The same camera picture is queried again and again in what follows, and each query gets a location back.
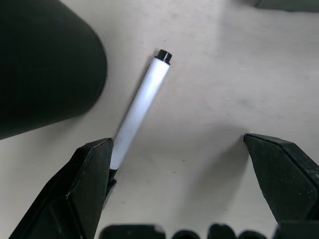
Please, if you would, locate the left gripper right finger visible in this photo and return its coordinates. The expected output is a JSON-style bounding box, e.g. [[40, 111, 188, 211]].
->
[[243, 133, 319, 222]]

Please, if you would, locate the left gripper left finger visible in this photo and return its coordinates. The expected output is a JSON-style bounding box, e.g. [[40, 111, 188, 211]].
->
[[8, 137, 117, 239]]

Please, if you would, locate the white pen with black cap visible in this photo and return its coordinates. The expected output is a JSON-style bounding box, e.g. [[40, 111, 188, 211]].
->
[[109, 49, 173, 188]]

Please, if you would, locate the black plastic cup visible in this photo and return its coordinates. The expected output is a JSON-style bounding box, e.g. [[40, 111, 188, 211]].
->
[[0, 0, 108, 141]]

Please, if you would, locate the clear plastic glasses case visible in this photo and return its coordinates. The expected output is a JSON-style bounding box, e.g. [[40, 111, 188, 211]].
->
[[235, 0, 319, 12]]

